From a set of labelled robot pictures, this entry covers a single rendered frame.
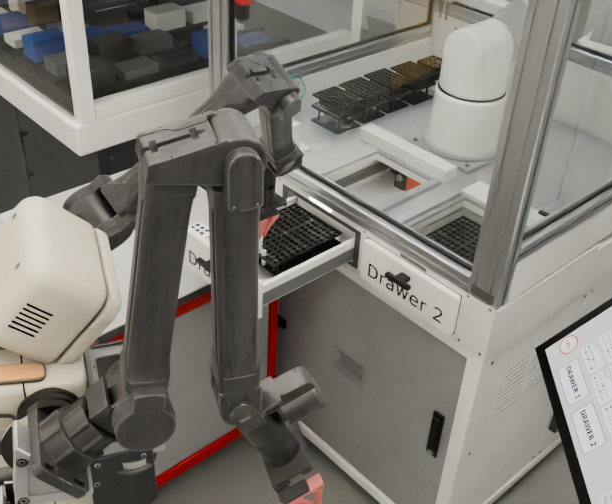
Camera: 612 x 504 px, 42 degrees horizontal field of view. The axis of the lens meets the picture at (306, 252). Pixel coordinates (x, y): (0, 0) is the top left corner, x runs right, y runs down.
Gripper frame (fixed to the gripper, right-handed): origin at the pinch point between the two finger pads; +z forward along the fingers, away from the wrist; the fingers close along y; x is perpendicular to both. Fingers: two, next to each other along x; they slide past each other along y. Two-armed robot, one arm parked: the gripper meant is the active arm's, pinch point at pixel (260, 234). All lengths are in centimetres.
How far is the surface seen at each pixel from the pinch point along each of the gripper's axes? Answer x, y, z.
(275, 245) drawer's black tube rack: 0.4, -4.8, 4.8
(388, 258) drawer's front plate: 23.0, -20.3, 1.8
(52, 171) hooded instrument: -121, -5, 42
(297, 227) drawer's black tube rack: -2.2, -14.1, 4.6
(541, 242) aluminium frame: 52, -35, -14
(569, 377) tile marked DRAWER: 76, -11, -7
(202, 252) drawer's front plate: -8.2, 10.7, 5.7
